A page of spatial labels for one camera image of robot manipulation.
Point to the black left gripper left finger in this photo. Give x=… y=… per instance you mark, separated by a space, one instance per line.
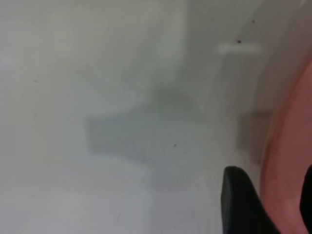
x=241 y=207

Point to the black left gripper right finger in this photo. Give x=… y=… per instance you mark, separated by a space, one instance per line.
x=307 y=202

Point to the pink plastic plate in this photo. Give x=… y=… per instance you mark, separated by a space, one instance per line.
x=287 y=146

